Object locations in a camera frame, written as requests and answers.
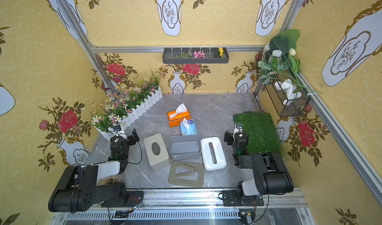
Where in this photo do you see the white tissue box lid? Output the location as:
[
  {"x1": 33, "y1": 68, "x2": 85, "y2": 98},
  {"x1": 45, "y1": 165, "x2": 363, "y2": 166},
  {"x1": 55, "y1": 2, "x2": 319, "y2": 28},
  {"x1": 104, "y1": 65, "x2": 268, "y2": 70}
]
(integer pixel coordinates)
[{"x1": 201, "y1": 137, "x2": 226, "y2": 171}]

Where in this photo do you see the blue tissue paper pack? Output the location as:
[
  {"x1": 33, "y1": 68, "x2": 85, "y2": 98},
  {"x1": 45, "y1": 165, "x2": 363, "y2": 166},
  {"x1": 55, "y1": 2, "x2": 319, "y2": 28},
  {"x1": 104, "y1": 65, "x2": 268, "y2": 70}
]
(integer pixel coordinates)
[{"x1": 180, "y1": 118, "x2": 198, "y2": 135}]

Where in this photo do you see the grey tissue box base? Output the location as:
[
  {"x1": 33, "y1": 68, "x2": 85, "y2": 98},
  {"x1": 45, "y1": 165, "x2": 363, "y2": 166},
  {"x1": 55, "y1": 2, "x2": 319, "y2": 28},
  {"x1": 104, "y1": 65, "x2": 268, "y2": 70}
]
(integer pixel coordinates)
[{"x1": 168, "y1": 134, "x2": 202, "y2": 160}]

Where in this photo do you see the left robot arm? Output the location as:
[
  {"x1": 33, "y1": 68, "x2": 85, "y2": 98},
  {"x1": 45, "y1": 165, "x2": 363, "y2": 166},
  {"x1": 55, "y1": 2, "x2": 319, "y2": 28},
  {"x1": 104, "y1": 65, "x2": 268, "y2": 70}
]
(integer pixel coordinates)
[{"x1": 48, "y1": 129, "x2": 140, "y2": 213}]

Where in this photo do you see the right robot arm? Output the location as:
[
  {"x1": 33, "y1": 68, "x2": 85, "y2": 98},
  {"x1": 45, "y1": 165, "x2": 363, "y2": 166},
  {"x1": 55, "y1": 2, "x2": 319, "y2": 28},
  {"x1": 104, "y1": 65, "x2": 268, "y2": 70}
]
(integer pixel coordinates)
[{"x1": 223, "y1": 131, "x2": 294, "y2": 197}]

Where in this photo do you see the beige tissue box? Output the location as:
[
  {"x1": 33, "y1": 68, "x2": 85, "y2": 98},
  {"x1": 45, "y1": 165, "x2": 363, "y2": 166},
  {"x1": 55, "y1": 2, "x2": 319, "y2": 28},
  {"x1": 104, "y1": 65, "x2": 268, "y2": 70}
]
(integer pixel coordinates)
[{"x1": 143, "y1": 133, "x2": 171, "y2": 171}]

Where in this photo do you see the orange tissue pack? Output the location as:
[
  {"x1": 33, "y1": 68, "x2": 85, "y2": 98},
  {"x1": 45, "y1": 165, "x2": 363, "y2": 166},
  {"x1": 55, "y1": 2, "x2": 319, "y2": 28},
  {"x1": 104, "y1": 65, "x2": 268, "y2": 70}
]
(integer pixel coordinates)
[{"x1": 167, "y1": 103, "x2": 192, "y2": 127}]

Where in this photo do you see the green artificial grass mat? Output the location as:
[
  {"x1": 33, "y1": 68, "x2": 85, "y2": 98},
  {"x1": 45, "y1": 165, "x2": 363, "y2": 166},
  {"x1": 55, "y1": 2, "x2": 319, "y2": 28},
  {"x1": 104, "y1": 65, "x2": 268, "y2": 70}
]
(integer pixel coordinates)
[{"x1": 233, "y1": 112, "x2": 282, "y2": 154}]

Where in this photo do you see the white fence flower planter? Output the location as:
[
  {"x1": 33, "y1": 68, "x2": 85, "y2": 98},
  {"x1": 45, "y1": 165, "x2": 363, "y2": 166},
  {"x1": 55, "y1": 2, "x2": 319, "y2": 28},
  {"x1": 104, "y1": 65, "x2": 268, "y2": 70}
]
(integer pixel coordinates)
[{"x1": 90, "y1": 69, "x2": 163, "y2": 138}]

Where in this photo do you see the white cloth in basket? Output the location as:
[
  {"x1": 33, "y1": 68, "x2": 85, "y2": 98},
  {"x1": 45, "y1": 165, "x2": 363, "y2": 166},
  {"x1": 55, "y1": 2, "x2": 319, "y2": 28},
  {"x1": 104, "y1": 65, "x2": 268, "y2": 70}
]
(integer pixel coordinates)
[{"x1": 274, "y1": 79, "x2": 302, "y2": 106}]

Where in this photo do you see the green artificial leaf plant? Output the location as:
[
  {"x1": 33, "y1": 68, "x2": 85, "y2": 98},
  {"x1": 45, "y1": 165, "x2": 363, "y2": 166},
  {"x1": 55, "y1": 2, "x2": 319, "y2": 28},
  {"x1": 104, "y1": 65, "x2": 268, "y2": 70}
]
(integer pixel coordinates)
[{"x1": 258, "y1": 29, "x2": 319, "y2": 94}]

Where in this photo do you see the yellow artificial flower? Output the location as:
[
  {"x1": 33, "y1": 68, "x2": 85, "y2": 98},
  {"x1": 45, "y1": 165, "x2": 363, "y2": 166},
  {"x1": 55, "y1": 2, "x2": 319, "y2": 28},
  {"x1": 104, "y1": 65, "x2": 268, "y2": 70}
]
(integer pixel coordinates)
[{"x1": 219, "y1": 47, "x2": 224, "y2": 58}]

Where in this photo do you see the pink artificial flower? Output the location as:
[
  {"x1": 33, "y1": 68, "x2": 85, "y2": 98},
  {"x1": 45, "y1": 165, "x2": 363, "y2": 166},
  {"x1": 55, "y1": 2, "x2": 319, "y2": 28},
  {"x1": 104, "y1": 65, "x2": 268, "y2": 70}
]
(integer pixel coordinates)
[{"x1": 194, "y1": 50, "x2": 206, "y2": 58}]

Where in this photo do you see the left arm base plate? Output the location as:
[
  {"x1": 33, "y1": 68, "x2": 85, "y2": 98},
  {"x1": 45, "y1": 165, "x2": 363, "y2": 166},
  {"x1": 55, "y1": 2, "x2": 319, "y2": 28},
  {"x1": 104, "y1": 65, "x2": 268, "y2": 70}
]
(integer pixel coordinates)
[{"x1": 101, "y1": 191, "x2": 144, "y2": 208}]

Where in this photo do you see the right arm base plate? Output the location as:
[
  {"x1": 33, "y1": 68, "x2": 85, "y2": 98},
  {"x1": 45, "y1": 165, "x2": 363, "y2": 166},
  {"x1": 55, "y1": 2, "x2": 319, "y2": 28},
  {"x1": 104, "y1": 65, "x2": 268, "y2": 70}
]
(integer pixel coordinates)
[{"x1": 218, "y1": 190, "x2": 264, "y2": 207}]

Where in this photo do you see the black wire wall basket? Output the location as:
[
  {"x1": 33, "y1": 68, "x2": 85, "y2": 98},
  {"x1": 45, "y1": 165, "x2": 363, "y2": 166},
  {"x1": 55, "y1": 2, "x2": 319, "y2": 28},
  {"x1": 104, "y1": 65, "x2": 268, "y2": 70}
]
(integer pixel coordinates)
[{"x1": 265, "y1": 71, "x2": 310, "y2": 117}]

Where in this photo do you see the olive green frame tray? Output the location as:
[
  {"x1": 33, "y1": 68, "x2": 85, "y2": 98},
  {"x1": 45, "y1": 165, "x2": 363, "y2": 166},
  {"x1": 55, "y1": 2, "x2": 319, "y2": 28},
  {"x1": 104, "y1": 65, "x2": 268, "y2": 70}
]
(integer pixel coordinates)
[{"x1": 168, "y1": 161, "x2": 205, "y2": 187}]

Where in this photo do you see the grey wall shelf tray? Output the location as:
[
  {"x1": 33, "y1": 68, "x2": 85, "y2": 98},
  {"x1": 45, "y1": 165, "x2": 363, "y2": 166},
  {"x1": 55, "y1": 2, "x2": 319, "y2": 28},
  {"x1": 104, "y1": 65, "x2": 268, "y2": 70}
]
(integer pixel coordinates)
[{"x1": 162, "y1": 46, "x2": 230, "y2": 64}]

